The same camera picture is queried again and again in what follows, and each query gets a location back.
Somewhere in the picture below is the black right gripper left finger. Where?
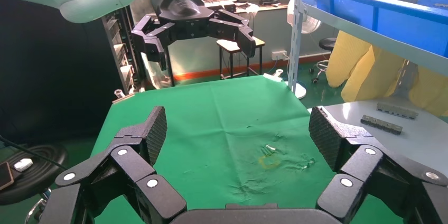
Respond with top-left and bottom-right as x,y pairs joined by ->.
38,106 -> 188,224

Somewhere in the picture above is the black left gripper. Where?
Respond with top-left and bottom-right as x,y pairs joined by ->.
131,0 -> 257,71

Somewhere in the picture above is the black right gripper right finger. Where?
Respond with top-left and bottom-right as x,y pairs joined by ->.
309,106 -> 448,224

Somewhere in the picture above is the wooden top stool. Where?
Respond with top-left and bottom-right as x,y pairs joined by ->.
216,36 -> 266,80

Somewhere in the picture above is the grey metal connector strip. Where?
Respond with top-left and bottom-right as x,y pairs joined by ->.
376,102 -> 419,120
360,114 -> 404,136

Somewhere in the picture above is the silver binder clip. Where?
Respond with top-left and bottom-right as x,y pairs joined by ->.
263,69 -> 285,83
111,89 -> 136,105

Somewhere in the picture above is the black equipment rack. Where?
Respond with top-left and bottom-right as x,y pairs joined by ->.
101,4 -> 142,94

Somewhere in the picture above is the wooden desk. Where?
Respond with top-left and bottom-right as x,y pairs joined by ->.
199,0 -> 295,15

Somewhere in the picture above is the black round stool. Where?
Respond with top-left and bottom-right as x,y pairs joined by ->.
0,143 -> 69,206

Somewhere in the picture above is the green table cloth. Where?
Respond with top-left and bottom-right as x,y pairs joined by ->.
89,74 -> 403,224

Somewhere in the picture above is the small white device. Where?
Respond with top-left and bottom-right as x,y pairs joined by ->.
13,157 -> 34,173

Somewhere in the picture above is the yellow mesh bag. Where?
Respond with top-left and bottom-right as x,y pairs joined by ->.
325,30 -> 448,117

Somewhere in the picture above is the grey metal shelf rack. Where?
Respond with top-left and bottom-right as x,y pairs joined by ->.
287,0 -> 448,99

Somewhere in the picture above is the black curtain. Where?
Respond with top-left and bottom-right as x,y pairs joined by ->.
0,0 -> 124,143

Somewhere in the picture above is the dark smartphone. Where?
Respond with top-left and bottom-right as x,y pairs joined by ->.
0,161 -> 15,192

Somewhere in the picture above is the black swivel stool chrome base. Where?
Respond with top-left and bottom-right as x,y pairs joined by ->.
309,37 -> 337,85

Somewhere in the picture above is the blue plastic bin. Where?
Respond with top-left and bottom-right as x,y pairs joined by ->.
309,0 -> 448,59

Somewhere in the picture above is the white wall socket box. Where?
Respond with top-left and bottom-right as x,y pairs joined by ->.
270,50 -> 289,61

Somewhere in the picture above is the black cable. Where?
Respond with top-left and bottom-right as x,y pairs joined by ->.
0,134 -> 68,171

